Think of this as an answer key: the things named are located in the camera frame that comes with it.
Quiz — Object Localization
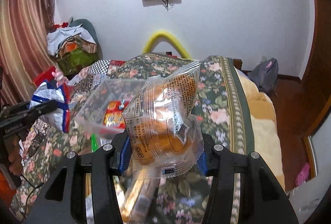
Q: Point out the clear bag orange pastries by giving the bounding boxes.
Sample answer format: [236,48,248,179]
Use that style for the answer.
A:
[122,61,204,179]

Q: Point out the left hand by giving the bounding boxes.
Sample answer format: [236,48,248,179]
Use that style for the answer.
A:
[8,136,23,176]

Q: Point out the white blue plastic bag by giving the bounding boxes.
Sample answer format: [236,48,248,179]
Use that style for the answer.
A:
[29,80,70,133]

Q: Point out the red box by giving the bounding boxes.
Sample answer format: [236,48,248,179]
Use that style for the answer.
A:
[33,66,56,87]

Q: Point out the long brown biscuit pack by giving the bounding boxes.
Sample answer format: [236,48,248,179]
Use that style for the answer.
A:
[120,179,160,223]

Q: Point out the pink plush toy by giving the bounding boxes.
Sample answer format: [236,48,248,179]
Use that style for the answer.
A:
[52,69,69,87]

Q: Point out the red snack pack in box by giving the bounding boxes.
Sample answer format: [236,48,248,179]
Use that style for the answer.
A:
[103,100,129,129]

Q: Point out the pink slipper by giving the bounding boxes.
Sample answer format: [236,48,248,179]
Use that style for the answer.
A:
[295,162,310,187]

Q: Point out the clear plastic storage box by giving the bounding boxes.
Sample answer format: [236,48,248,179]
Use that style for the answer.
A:
[75,78,146,139]

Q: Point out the pile of clothes and bags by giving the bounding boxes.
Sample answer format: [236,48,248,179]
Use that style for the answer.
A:
[47,19,102,76]

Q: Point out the beige fleece blanket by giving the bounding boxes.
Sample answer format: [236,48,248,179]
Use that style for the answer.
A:
[236,70,285,188]

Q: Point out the striped pink curtain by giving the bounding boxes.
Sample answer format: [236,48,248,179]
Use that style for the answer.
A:
[1,0,54,105]

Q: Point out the floral green bedspread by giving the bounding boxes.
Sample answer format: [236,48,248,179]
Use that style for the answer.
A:
[10,54,254,223]

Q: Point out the grey backpack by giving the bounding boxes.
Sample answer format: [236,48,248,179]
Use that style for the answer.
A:
[247,58,279,94]

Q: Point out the yellow foam bed rail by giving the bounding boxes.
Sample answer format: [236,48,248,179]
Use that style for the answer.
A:
[143,30,192,59]

